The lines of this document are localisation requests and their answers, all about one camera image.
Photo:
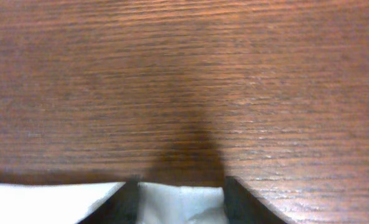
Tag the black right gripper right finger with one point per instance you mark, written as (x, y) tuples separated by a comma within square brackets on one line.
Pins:
[(242, 207)]

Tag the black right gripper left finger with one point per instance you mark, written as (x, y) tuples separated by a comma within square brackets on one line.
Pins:
[(120, 208)]

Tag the white t-shirt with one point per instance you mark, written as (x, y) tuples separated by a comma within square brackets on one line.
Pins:
[(158, 203)]

